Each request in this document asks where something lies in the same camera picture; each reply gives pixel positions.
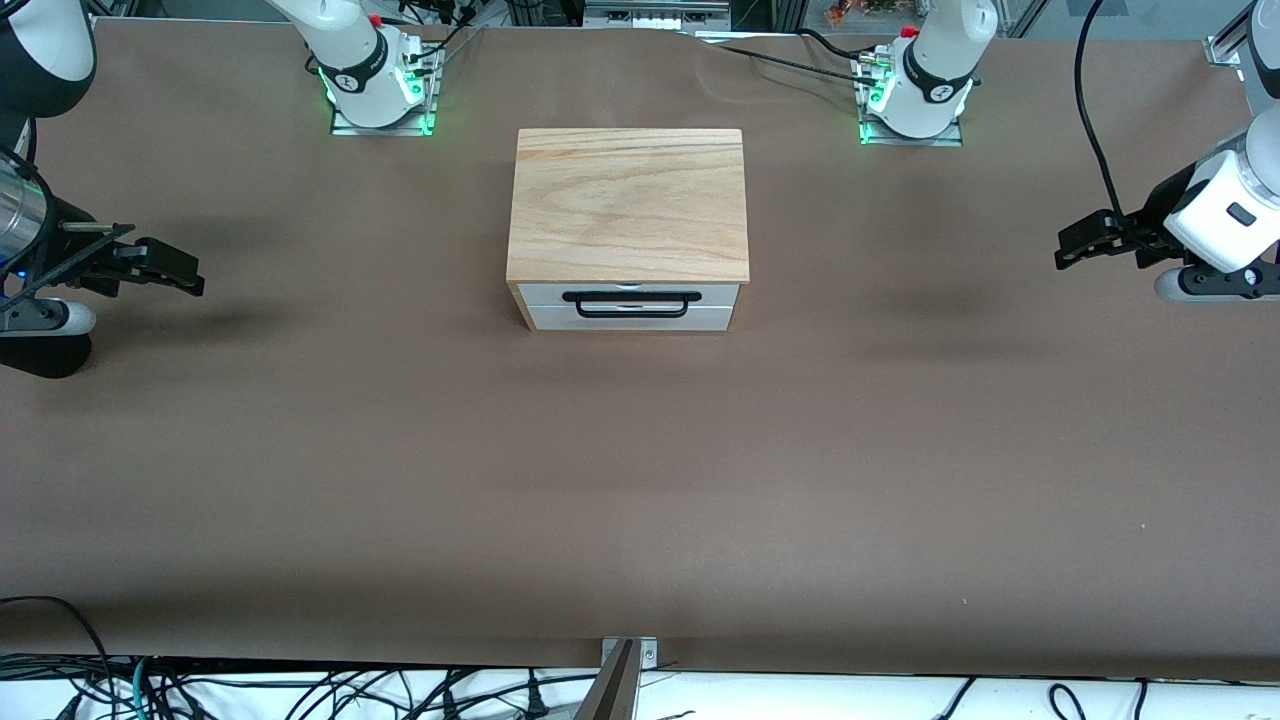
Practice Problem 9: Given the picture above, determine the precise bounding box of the black drawer handle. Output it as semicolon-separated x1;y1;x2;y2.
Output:
562;289;701;320

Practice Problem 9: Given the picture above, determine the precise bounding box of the wooden drawer cabinet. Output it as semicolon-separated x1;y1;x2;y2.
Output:
506;128;751;333

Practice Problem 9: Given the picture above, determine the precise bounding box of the grey metal equipment box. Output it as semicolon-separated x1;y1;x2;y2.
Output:
585;0;731;31

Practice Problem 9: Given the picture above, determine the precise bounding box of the brown table cover sheet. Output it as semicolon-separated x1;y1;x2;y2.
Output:
0;18;1280;683

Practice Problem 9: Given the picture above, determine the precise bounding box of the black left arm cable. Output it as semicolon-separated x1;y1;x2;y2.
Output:
1074;0;1153;237

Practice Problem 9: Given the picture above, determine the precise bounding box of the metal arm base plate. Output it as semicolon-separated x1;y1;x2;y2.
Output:
857;55;966;148
330;45;438;137

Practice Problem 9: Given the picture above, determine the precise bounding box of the silver camera mount bracket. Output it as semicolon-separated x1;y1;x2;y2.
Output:
600;637;659;669

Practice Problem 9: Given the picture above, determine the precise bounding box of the grey camera pole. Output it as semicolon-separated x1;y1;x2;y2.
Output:
575;640;641;720

